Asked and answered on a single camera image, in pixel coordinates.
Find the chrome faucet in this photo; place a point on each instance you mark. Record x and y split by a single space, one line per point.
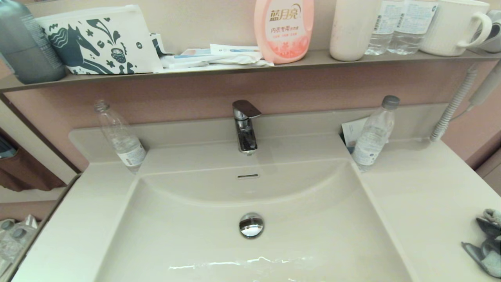
246 136

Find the grey microfibre cloth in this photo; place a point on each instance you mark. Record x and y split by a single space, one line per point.
487 250

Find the cream ceramic sink vanity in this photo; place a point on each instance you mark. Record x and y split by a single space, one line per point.
176 235

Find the chrome drain stopper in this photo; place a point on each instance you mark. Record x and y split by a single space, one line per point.
251 226

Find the white plastic wrapped sachet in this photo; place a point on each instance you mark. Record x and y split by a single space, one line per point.
219 60

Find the white packet with blue stripe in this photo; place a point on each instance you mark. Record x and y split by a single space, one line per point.
195 53
235 49

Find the white paper card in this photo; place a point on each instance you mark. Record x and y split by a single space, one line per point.
352 132

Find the pink laundry detergent bottle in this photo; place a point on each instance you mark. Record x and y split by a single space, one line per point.
283 35

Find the clear bottle grey cap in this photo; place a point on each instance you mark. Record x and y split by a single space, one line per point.
372 141

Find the clear bottle without cap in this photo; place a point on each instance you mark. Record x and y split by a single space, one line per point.
125 145

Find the small printed white pouch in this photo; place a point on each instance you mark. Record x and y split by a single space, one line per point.
158 43

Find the white ribbed tumbler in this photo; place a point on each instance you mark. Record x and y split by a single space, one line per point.
352 31

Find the white pouch with horse print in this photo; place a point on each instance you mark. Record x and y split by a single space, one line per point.
129 44

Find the clear water bottle white label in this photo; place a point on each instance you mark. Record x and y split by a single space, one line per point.
381 27
415 27

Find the white ribbed mug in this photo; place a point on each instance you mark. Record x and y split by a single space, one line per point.
446 27

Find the dark grey plastic bottle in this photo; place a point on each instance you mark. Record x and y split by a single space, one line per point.
27 51

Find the plastic wrapped bottle pack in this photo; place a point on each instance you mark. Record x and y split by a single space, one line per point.
15 239

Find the grey white hair dryer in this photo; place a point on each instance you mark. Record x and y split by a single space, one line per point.
494 38

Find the beige wall shelf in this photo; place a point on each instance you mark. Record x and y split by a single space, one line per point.
313 58

